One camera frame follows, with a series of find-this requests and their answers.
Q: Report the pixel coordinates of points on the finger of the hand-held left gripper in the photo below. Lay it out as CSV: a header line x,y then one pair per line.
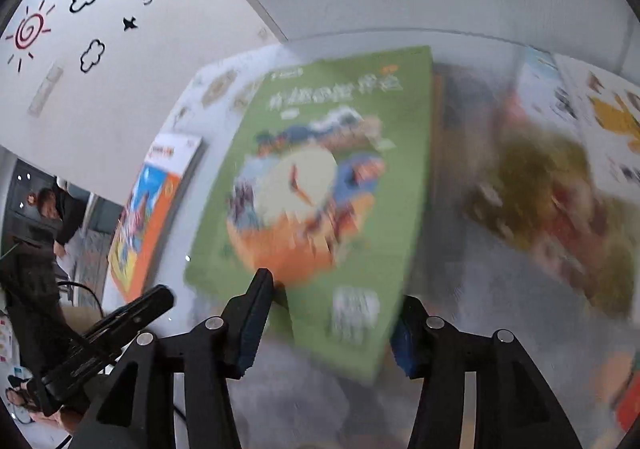
x,y
145,306
75,371

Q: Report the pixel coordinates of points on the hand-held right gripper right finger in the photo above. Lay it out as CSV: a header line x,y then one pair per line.
x,y
402,349

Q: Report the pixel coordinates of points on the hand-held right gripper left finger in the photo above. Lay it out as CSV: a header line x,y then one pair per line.
x,y
252,324

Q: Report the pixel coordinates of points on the light green clock book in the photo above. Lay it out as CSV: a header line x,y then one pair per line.
x,y
310,129

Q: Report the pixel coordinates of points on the orange and blue book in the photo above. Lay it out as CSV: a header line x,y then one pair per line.
x,y
150,229

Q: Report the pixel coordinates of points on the olive blurred book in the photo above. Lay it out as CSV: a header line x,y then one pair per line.
x,y
545,189

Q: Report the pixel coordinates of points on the white illustrated sheet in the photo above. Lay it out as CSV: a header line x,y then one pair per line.
x,y
220,89

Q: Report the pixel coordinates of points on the white illustrated book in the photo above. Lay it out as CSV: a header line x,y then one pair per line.
x,y
600,94

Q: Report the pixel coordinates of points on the white wall socket plate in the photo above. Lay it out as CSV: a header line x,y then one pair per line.
x,y
45,89

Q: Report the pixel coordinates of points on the red sun wall decal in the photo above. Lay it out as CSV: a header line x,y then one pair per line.
x,y
27,29

